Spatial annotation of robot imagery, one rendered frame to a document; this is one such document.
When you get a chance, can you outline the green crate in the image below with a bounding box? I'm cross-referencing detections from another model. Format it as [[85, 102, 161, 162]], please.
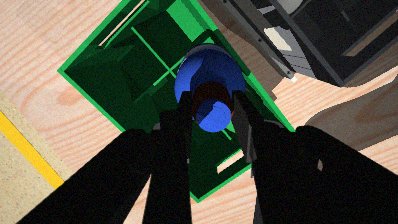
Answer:
[[57, 0, 284, 182]]

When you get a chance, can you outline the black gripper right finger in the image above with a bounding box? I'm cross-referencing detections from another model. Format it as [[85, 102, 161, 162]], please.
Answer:
[[231, 90, 398, 224]]

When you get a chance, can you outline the dark grey plastic crate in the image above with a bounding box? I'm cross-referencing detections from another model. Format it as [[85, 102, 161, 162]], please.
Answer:
[[228, 0, 398, 74]]

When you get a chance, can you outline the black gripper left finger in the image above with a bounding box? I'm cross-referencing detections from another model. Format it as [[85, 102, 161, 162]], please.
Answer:
[[16, 91, 193, 224]]

